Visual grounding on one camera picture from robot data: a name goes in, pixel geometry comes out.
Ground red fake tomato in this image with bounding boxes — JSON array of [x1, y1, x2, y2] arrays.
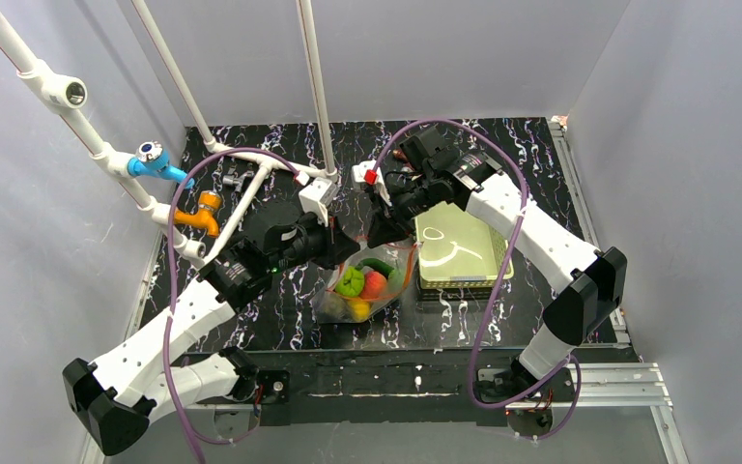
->
[[359, 271, 387, 300]]

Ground blue plastic faucet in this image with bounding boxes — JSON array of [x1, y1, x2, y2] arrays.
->
[[127, 141, 187, 184]]

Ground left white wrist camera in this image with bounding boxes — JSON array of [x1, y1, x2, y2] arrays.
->
[[299, 177, 338, 226]]

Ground purple cable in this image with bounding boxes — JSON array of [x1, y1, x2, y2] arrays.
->
[[160, 147, 311, 464], [370, 119, 583, 440]]

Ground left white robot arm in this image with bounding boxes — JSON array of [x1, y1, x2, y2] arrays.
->
[[62, 201, 360, 456]]

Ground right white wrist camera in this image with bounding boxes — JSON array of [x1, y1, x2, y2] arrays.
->
[[350, 160, 391, 206]]

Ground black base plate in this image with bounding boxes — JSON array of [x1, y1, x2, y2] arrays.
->
[[248, 348, 507, 426]]

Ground clear zip top bag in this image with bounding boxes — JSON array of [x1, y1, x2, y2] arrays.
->
[[311, 235, 417, 324]]

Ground aluminium frame rail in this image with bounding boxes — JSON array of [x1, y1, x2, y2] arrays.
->
[[478, 118, 693, 464]]

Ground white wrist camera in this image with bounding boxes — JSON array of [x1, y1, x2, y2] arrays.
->
[[350, 160, 391, 206], [299, 177, 338, 226]]

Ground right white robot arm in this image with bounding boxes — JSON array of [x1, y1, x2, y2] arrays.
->
[[351, 120, 628, 409]]

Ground orange plastic faucet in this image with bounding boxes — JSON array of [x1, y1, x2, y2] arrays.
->
[[172, 190, 222, 238]]

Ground grey metal faucet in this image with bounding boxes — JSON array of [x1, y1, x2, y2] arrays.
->
[[221, 166, 255, 193]]

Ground white PVC pipe frame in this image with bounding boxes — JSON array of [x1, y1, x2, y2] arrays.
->
[[0, 1, 338, 269]]

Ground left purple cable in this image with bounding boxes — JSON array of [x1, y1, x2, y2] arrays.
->
[[160, 147, 311, 464]]

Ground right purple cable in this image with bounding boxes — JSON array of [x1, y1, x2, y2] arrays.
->
[[370, 119, 583, 440]]

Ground yellow-green plastic basket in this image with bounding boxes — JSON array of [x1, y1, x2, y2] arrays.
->
[[414, 203, 507, 290]]

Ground green fake cucumber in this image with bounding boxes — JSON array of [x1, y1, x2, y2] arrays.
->
[[356, 258, 396, 277]]

